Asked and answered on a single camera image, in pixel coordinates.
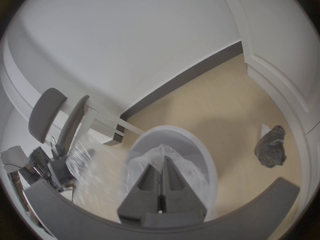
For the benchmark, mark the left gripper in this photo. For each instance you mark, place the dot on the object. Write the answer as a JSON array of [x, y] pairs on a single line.
[[61, 172]]

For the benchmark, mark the white wardrobe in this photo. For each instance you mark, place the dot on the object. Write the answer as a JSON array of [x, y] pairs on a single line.
[[282, 46]]

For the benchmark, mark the dark grey padded chair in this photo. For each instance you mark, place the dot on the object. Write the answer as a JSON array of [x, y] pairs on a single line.
[[45, 114]]

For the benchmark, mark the black plastic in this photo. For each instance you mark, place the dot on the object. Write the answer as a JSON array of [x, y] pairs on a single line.
[[271, 149]]

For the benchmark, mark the clear plastic bag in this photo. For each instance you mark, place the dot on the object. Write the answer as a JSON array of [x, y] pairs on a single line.
[[150, 156]]

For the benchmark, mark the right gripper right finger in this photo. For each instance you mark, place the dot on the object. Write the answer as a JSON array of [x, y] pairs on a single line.
[[185, 199]]

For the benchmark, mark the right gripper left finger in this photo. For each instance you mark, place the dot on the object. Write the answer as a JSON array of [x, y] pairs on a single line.
[[140, 199]]

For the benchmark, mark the pale grey trash bin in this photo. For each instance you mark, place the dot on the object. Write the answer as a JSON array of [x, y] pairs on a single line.
[[175, 136]]

